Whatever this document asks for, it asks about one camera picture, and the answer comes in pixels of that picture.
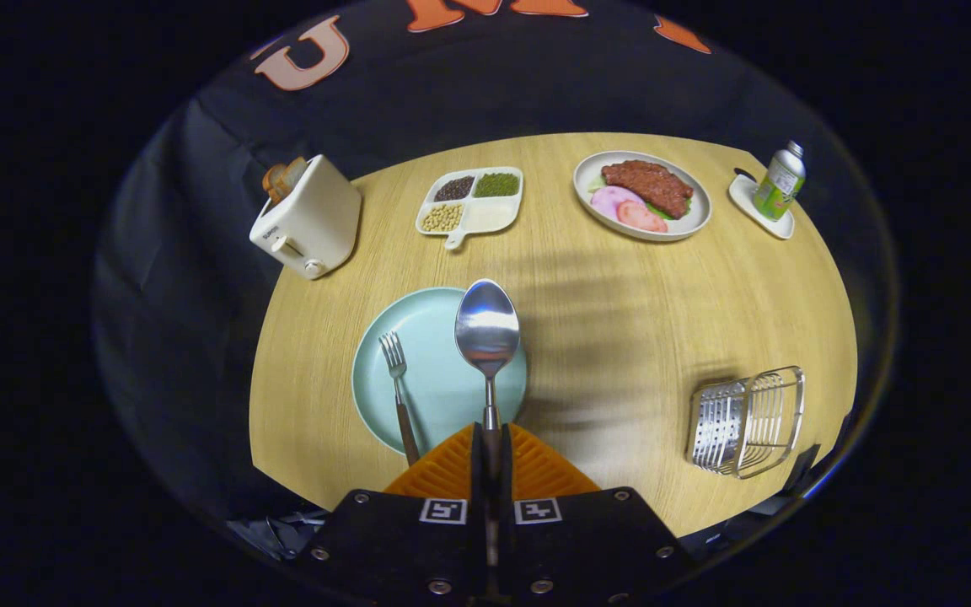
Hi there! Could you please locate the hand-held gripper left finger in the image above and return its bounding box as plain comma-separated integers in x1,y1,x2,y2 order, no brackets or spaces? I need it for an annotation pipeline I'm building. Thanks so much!
296,422,491,607

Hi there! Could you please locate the pink ham slice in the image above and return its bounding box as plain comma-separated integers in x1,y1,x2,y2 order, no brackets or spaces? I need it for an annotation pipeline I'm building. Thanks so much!
590,185,646,225

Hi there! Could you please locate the pale green round plate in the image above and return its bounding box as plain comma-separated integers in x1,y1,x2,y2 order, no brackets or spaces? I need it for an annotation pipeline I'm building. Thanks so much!
351,287,528,457

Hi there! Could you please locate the white divided dish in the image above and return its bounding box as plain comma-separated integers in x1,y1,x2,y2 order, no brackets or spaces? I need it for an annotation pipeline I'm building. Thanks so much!
415,166,525,251

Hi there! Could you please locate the fork with brown handle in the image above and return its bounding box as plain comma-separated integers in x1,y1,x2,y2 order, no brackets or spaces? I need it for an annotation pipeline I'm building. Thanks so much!
378,331,421,467

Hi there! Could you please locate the red ham slice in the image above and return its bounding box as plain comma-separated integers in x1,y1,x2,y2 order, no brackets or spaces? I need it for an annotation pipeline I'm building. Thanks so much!
616,200,669,234

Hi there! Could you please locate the silver wire rack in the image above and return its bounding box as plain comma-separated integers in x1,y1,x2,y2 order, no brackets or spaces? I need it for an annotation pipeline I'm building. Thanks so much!
686,365,806,480

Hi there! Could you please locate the yellow soybeans pile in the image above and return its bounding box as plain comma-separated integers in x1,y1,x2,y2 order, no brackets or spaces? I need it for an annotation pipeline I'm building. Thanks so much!
422,204,464,234

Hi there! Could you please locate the small white coaster tray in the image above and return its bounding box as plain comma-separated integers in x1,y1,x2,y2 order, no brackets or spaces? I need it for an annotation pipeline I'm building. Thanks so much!
727,173,796,240

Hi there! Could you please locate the white oval food plate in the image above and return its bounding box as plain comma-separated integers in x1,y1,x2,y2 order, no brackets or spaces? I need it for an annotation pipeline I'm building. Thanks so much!
572,151,712,243

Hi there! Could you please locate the silver metal spoon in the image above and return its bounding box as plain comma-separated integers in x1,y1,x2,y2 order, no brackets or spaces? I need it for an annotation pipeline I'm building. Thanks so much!
454,279,521,591

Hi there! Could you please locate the cream white toaster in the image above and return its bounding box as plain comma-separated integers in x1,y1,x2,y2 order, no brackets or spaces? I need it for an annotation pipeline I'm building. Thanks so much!
249,154,362,281

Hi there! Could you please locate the brown steak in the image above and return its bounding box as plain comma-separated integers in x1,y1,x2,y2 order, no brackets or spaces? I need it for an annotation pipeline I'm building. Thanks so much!
601,160,695,220

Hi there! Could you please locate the dark grey bag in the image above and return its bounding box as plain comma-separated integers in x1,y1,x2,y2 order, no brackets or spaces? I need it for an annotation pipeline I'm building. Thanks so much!
228,504,330,564

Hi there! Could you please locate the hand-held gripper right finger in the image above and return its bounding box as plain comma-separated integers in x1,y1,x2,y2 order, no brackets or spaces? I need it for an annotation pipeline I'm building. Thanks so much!
498,422,697,607

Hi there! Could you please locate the green label metal bottle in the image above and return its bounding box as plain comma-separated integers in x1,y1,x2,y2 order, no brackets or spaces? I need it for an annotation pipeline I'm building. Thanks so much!
753,141,807,223

